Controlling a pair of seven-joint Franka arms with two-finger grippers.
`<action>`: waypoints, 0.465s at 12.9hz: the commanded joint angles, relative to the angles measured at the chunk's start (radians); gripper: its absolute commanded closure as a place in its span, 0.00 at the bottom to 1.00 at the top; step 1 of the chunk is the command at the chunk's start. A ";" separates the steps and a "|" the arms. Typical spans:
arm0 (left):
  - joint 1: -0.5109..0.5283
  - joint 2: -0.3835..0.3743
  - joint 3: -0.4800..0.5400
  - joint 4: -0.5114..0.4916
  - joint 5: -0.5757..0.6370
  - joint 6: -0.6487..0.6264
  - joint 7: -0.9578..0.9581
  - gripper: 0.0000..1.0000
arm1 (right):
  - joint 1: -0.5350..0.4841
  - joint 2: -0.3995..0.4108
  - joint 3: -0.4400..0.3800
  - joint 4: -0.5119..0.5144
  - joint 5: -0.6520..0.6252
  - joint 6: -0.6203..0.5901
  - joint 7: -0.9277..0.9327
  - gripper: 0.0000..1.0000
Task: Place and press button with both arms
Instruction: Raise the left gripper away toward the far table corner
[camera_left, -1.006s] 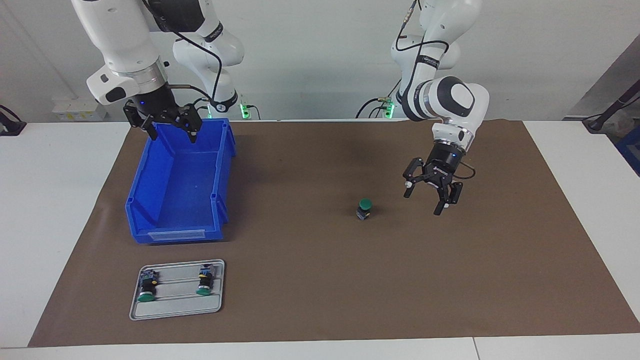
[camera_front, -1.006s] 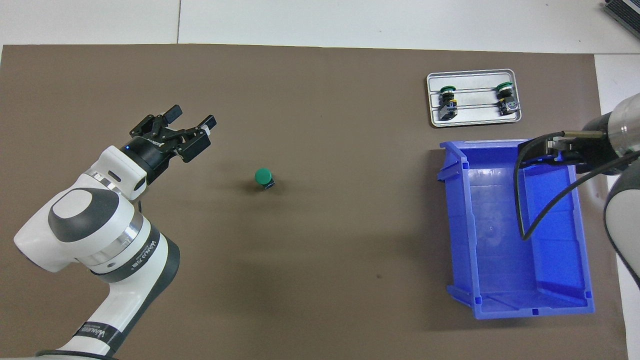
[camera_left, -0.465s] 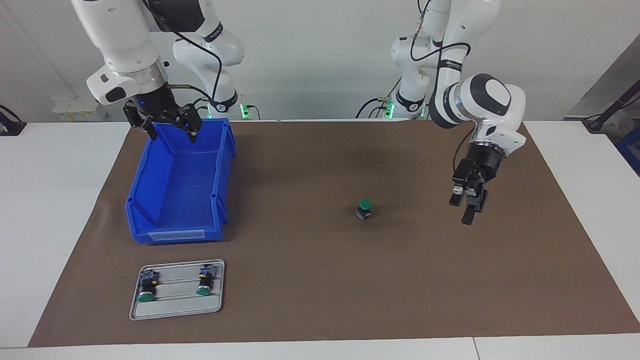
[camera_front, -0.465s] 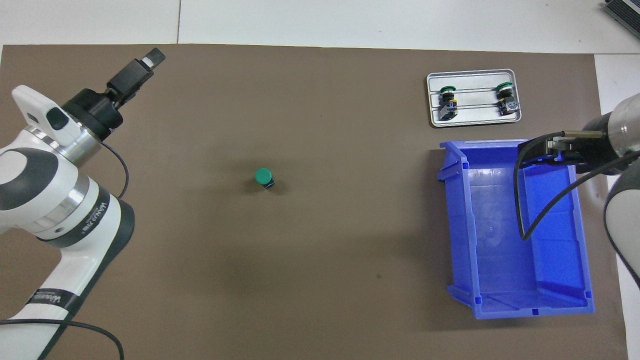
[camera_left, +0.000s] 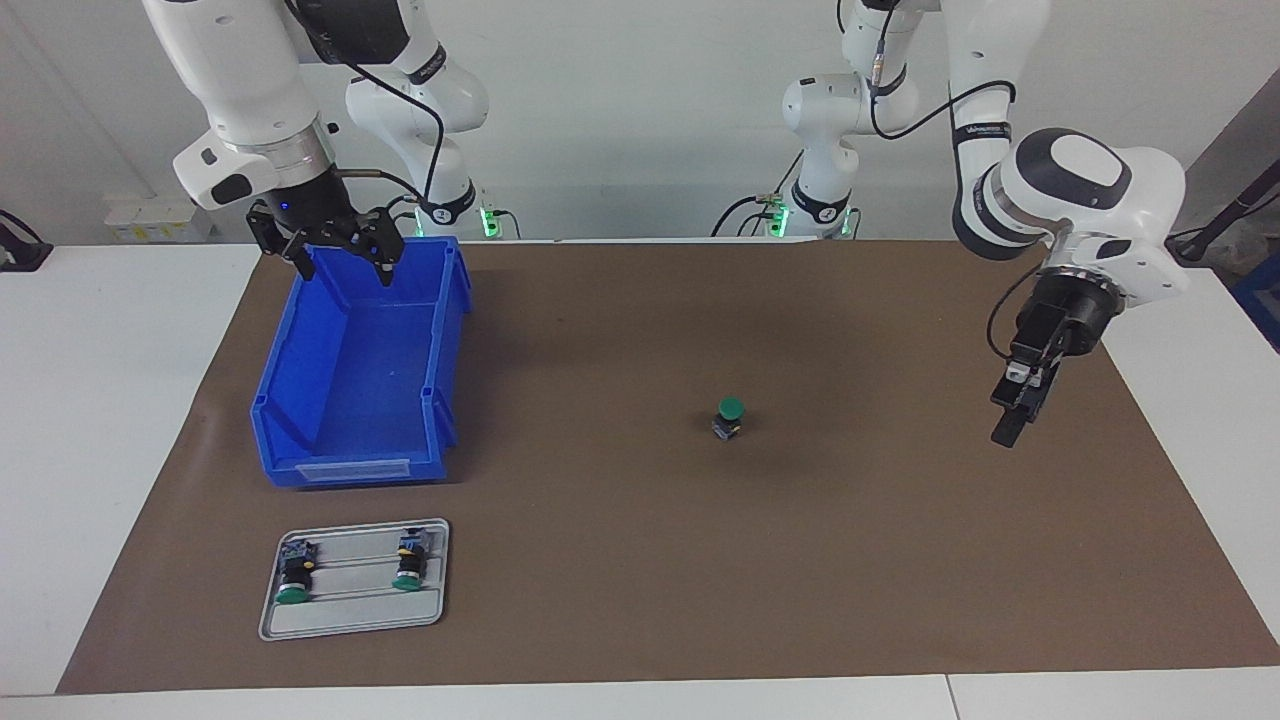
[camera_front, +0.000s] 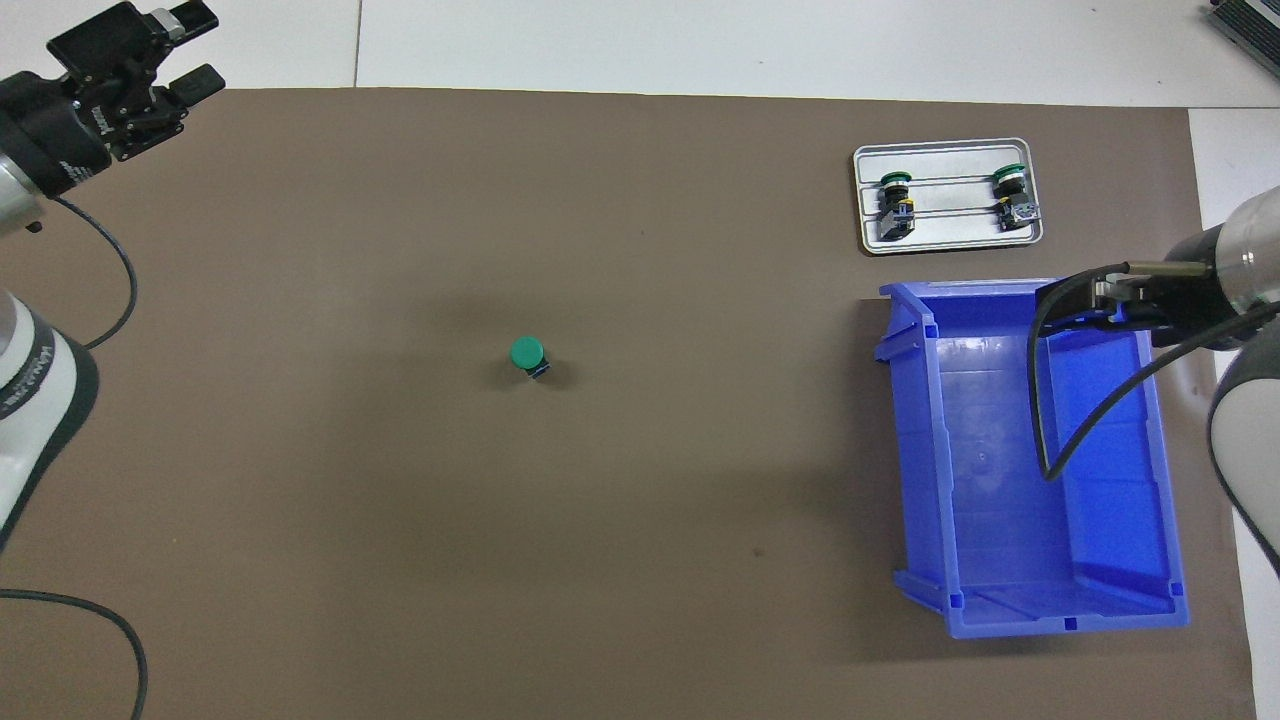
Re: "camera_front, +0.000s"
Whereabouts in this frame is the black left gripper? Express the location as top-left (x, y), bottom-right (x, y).
top-left (0, 0), bottom-right (227, 196)

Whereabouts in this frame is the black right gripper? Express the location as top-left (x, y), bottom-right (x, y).
top-left (1095, 228), bottom-right (1243, 349)

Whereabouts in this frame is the green push button switch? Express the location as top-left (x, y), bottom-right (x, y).
top-left (990, 162), bottom-right (1041, 233)
top-left (508, 336), bottom-right (553, 381)
top-left (878, 172), bottom-right (918, 243)

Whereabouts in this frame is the grey metal tray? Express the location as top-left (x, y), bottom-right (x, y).
top-left (853, 138), bottom-right (1045, 255)

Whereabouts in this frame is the blue plastic storage bin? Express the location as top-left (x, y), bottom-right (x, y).
top-left (873, 277), bottom-right (1191, 641)

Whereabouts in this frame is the grey ribbed device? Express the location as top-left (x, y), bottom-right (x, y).
top-left (1203, 0), bottom-right (1280, 51)

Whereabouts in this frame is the brown table mat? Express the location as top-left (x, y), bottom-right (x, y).
top-left (0, 88), bottom-right (1259, 720)

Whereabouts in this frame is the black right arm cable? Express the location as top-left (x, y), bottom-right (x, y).
top-left (1028, 262), bottom-right (1280, 483)

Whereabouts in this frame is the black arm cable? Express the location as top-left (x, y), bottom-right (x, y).
top-left (1028, 262), bottom-right (1280, 483)
top-left (0, 195), bottom-right (149, 720)

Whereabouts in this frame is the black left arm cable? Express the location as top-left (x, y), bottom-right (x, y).
top-left (0, 195), bottom-right (149, 720)

